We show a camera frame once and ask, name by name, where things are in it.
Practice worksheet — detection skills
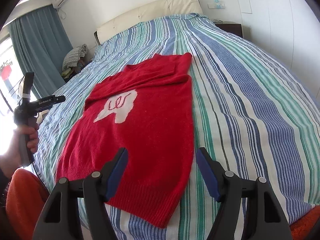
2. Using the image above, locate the striped blue green bedspread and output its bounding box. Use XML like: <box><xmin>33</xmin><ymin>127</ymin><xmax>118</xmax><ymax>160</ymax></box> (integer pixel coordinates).
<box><xmin>32</xmin><ymin>12</ymin><xmax>320</xmax><ymax>240</ymax></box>

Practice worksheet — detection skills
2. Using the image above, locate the person's left hand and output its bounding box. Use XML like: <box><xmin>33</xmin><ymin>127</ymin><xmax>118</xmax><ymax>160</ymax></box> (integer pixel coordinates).
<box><xmin>1</xmin><ymin>124</ymin><xmax>39</xmax><ymax>179</ymax></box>

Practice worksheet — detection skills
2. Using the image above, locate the teal window curtain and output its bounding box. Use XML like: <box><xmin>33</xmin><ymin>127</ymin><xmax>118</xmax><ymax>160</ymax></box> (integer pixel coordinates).
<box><xmin>9</xmin><ymin>5</ymin><xmax>73</xmax><ymax>98</ymax></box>

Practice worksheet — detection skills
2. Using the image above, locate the cream padded headboard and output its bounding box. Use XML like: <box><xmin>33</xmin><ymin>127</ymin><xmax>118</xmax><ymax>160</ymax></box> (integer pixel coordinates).
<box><xmin>94</xmin><ymin>0</ymin><xmax>203</xmax><ymax>45</ymax></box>

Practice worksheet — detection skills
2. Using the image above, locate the patterned beige cushion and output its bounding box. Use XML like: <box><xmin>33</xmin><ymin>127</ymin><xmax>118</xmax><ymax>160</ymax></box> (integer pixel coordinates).
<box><xmin>36</xmin><ymin>110</ymin><xmax>49</xmax><ymax>125</ymax></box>

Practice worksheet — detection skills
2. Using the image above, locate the pile of checkered clothes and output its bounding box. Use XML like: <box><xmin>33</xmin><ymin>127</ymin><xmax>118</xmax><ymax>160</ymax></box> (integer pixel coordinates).
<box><xmin>61</xmin><ymin>44</ymin><xmax>88</xmax><ymax>82</ymax></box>

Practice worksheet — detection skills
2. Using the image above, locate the white wall socket panel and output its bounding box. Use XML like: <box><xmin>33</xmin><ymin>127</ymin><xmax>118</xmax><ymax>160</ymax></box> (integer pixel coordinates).
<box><xmin>207</xmin><ymin>0</ymin><xmax>225</xmax><ymax>9</ymax></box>

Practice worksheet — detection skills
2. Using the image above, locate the dark wooden nightstand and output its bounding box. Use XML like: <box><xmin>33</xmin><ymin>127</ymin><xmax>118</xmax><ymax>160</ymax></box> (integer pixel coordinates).
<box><xmin>215</xmin><ymin>22</ymin><xmax>243</xmax><ymax>38</ymax></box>

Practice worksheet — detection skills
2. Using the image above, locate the red knit sweater white motif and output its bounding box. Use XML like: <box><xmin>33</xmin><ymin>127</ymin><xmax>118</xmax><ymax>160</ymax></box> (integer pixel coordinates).
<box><xmin>56</xmin><ymin>53</ymin><xmax>194</xmax><ymax>228</ymax></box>

